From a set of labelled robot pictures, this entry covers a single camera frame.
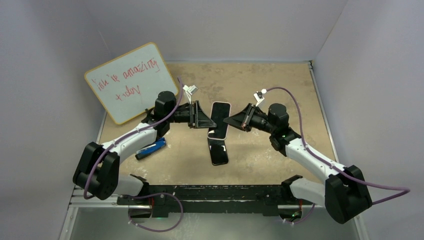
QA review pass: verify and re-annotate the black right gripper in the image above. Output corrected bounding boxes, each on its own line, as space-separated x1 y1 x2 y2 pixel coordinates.
224 103 276 134

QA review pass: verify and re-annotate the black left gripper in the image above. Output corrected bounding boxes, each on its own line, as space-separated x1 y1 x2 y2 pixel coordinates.
166 101 216 130

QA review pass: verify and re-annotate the clear phone case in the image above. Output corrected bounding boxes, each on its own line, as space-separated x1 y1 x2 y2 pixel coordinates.
206 101 232 141

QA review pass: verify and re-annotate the black smartphone white edge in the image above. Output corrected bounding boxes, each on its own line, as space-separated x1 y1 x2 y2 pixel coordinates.
209 139 228 165

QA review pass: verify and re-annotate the black phone case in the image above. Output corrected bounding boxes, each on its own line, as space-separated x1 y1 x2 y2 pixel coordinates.
207 137 229 167

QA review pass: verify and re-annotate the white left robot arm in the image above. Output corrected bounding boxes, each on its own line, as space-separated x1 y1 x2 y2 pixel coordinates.
72 91 216 205

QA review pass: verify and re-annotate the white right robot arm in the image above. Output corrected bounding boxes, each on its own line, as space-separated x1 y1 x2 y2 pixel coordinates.
224 103 373 224

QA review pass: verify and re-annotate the yellow framed whiteboard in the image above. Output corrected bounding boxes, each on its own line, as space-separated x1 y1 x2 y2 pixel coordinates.
84 42 180 125

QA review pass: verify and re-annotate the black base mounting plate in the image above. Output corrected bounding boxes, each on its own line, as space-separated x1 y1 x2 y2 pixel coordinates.
117 181 309 218

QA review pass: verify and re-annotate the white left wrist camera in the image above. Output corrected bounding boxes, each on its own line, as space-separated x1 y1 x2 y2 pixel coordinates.
182 85 198 103

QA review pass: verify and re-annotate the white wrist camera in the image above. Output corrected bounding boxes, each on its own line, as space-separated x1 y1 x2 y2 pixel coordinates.
182 85 198 103
253 89 267 107

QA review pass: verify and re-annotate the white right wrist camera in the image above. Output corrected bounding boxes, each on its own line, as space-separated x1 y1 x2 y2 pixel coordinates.
253 89 267 107

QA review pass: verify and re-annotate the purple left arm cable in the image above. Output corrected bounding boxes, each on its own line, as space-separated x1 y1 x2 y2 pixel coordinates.
83 76 185 200

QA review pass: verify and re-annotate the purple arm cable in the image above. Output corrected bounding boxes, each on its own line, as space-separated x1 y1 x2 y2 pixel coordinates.
261 86 411 206
83 76 185 200

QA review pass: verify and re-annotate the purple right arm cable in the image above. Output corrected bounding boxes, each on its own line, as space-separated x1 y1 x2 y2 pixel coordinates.
261 86 411 206

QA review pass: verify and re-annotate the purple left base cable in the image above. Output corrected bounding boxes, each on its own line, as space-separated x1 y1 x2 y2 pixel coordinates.
127 192 184 233

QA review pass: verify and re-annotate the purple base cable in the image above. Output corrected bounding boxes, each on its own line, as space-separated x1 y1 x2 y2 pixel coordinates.
282 202 317 226
127 192 184 233

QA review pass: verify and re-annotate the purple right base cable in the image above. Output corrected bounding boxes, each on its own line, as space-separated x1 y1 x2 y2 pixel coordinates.
282 202 317 226

